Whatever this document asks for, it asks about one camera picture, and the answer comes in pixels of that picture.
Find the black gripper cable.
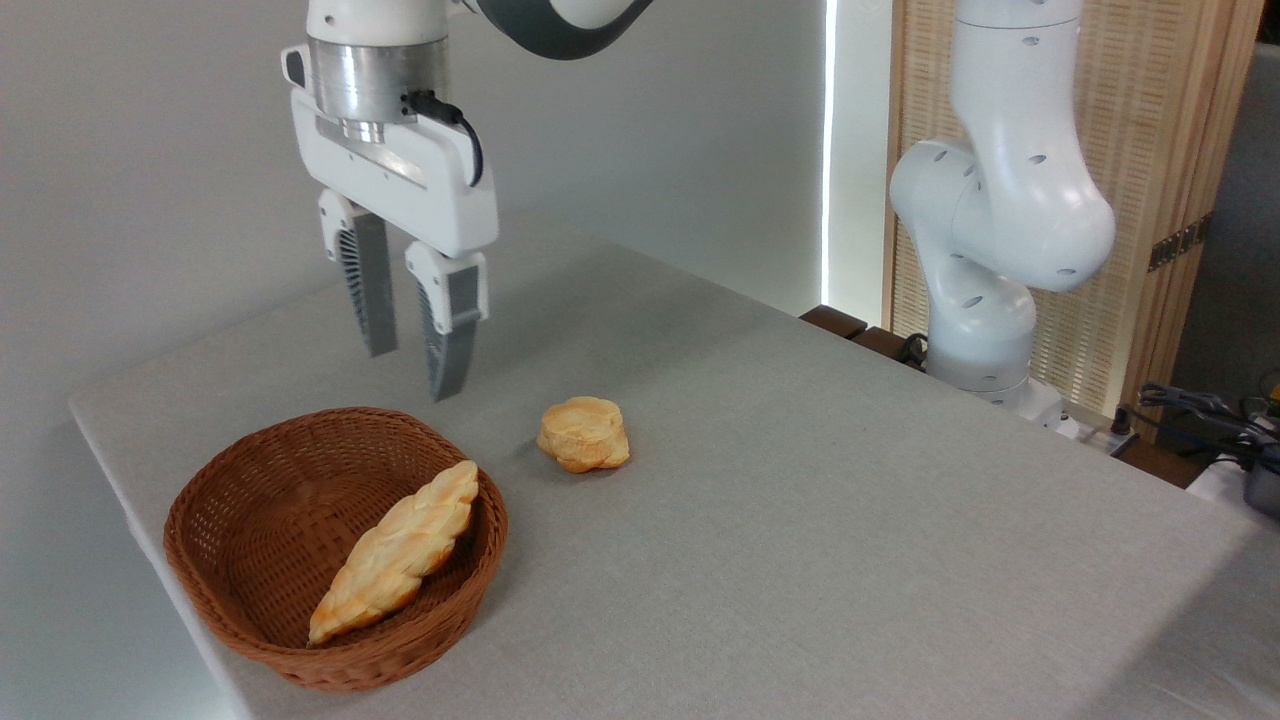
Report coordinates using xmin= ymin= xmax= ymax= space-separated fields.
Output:
xmin=404 ymin=90 xmax=486 ymax=189

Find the wooden woven screen panel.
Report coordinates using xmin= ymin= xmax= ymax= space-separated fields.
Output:
xmin=882 ymin=0 xmax=1267 ymax=441

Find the brown wicker basket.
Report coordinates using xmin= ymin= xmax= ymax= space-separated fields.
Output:
xmin=163 ymin=406 xmax=510 ymax=694

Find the round bread roll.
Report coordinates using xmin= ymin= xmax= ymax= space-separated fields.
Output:
xmin=536 ymin=396 xmax=632 ymax=474

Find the black cable bundle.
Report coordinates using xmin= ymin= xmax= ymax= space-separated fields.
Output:
xmin=1138 ymin=380 xmax=1280 ymax=471

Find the dark wooden base board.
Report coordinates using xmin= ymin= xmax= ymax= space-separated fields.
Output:
xmin=800 ymin=305 xmax=933 ymax=373

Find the long braided bread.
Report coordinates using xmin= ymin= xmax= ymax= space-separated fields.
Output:
xmin=307 ymin=459 xmax=481 ymax=647

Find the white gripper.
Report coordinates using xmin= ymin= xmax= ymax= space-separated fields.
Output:
xmin=283 ymin=44 xmax=500 ymax=403

